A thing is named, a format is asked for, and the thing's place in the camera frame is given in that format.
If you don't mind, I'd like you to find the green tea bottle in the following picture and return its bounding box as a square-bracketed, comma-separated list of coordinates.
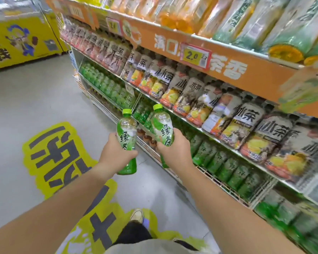
[116, 108, 138, 176]
[150, 103, 175, 169]

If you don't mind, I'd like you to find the person's left trouser leg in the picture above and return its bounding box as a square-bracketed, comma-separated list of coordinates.
[112, 221, 154, 246]

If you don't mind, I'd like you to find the white wire shelf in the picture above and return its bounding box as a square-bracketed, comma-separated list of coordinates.
[43, 0, 318, 254]

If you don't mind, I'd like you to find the person's right hand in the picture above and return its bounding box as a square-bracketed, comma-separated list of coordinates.
[155, 127, 194, 170]

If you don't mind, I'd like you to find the person's right trouser leg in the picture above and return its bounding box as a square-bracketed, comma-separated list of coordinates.
[172, 238, 201, 252]

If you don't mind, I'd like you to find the yellow cartoon floor sticker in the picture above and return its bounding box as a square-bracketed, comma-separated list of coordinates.
[22, 121, 211, 254]

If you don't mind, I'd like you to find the red framed price tag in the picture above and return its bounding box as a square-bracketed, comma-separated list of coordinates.
[179, 43, 212, 71]

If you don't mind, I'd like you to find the person's beige shirt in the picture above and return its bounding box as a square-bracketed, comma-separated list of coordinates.
[103, 239, 202, 254]

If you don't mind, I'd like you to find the person's left forearm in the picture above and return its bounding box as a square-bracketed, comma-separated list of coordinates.
[0, 162, 114, 254]

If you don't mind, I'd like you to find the row of large green-capped bottles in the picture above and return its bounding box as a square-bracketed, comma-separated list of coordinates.
[254, 189, 318, 254]

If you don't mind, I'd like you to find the person's right forearm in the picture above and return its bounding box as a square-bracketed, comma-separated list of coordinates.
[175, 162, 297, 254]

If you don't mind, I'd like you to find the row of pink label bottles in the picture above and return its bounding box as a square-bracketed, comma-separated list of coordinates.
[60, 19, 132, 76]

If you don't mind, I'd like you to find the row of dark tea bottles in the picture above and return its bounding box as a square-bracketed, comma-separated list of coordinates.
[120, 45, 318, 184]

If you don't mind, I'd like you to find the yellow display counter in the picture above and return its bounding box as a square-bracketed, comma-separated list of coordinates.
[0, 13, 71, 73]

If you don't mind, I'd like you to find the row of green label bottles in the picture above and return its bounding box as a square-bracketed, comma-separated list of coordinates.
[79, 62, 138, 110]

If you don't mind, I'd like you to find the pink framed price tag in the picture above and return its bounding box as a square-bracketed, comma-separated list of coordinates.
[105, 17, 123, 37]

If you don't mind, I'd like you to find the person's trouser leg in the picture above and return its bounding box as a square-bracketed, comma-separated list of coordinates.
[112, 221, 154, 246]
[172, 238, 201, 252]

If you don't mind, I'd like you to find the row of dark green bottles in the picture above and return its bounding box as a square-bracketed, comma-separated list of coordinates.
[132, 102, 155, 131]

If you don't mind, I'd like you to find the row of orange-brown bottles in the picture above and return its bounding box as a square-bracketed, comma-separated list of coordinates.
[136, 127, 159, 151]

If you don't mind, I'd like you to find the person's left hand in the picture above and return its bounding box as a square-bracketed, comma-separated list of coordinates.
[98, 132, 139, 177]

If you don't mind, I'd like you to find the person's left shoe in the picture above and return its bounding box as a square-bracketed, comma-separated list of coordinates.
[129, 208, 145, 225]

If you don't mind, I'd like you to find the row of clear green bottles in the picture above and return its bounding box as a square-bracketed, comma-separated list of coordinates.
[212, 0, 318, 65]

